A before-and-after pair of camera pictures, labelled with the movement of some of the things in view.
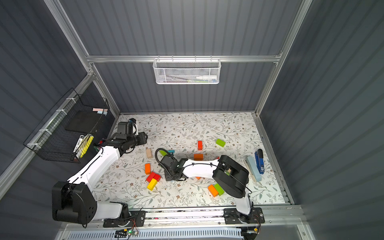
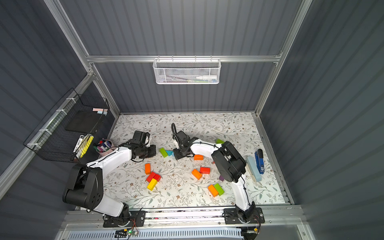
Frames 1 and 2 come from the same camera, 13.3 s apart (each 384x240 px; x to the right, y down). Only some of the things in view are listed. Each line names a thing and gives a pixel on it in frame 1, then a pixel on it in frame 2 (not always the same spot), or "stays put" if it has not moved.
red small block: x=157 y=177 stays put
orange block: x=147 y=168 stays put
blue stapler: x=259 y=156 stays put
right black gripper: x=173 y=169 → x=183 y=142
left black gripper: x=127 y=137 → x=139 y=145
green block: x=163 y=153 stays put
